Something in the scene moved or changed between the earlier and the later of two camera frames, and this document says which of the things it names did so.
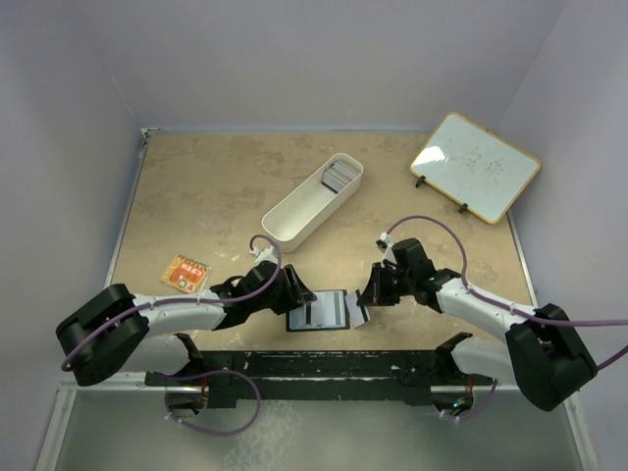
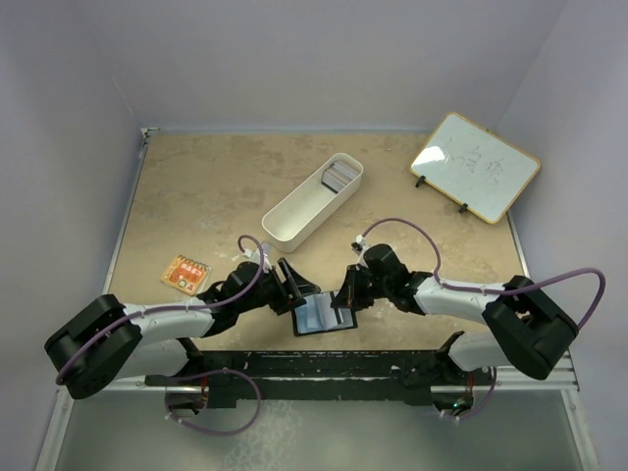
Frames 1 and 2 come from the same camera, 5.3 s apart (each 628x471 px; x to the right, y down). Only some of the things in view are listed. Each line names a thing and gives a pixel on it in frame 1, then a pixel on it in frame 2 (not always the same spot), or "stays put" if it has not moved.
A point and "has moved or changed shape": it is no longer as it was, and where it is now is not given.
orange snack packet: [186, 273] stays put
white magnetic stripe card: [354, 310] has moved or changed shape
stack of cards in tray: [338, 176] stays put
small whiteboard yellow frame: [474, 167] stays put
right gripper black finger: [370, 296] → [346, 296]
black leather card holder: [329, 311] has moved or changed shape
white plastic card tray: [307, 204] stays put
